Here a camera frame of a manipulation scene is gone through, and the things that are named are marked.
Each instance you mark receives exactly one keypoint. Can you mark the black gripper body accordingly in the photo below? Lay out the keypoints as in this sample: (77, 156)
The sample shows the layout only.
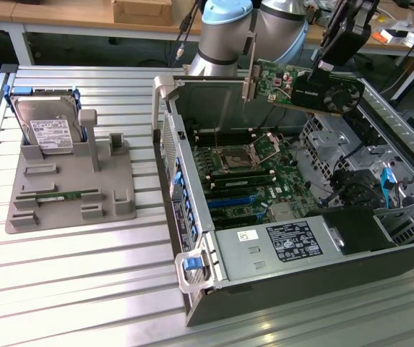
(344, 11)

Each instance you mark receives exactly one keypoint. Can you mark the green graphics card black fan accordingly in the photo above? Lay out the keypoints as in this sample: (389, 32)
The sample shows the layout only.
(308, 94)

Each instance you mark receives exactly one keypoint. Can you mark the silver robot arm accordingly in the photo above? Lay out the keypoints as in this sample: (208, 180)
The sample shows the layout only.
(221, 43)

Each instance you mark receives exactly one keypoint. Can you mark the brown metal device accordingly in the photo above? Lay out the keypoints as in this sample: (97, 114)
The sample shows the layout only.
(313, 15)

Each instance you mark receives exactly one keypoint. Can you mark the orange and white box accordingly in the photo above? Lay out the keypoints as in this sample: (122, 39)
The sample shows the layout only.
(391, 36)

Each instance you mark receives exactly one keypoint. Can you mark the metal disk bay cage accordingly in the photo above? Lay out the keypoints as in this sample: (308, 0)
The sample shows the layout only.
(322, 152)

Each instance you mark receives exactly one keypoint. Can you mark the metal socket cover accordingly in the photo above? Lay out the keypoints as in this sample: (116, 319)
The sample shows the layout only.
(268, 146)

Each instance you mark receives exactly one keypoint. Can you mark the green motherboard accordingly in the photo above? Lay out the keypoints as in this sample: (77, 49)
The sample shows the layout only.
(293, 180)

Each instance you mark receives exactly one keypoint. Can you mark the black RAM slot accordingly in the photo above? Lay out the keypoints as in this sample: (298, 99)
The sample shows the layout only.
(241, 176)
(224, 141)
(223, 134)

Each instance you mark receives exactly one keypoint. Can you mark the thin metal locking lever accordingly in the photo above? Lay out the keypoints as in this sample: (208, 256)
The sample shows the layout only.
(216, 137)

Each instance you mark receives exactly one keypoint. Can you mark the CPU socket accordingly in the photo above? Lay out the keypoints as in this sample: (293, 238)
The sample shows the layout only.
(235, 159)

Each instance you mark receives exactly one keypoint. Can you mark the dark RAM stick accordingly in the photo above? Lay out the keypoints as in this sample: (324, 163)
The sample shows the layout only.
(242, 182)

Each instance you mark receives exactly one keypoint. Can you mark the silver chipset heatsink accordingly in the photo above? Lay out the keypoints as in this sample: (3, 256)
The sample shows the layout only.
(282, 211)

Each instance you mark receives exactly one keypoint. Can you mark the black plastic air shroud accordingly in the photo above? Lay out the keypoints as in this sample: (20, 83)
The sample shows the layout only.
(354, 231)

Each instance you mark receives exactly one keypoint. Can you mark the blue expansion slot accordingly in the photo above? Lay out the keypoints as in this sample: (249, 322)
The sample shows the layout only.
(228, 203)

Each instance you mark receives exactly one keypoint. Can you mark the brown cardboard box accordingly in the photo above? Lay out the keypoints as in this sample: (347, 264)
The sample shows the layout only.
(141, 11)

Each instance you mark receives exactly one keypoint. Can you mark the long black expansion slot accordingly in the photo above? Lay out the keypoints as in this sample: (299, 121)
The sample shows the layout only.
(235, 221)

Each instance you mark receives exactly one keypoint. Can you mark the blue card retention clip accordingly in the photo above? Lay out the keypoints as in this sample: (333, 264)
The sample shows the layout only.
(181, 192)
(186, 205)
(189, 217)
(192, 228)
(178, 178)

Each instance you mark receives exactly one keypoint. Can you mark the grey power supply unit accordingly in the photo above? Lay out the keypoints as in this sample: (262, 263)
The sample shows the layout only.
(242, 260)

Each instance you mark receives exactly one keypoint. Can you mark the open grey PC case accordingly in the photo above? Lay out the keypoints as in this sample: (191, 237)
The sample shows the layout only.
(300, 300)

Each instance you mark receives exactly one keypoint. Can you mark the blue case latch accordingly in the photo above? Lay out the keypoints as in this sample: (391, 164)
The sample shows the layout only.
(191, 263)

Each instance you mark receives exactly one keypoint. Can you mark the hard disk with blue carrier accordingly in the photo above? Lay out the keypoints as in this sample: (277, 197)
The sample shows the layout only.
(47, 119)

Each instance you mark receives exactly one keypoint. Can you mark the green RAM stick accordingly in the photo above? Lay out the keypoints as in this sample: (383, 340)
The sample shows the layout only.
(65, 196)

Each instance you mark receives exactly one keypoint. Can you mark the grey parts rack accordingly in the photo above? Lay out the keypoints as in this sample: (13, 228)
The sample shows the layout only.
(65, 217)

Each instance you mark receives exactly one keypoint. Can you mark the grey case locating bracket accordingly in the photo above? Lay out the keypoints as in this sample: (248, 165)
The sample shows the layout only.
(179, 278)
(163, 85)

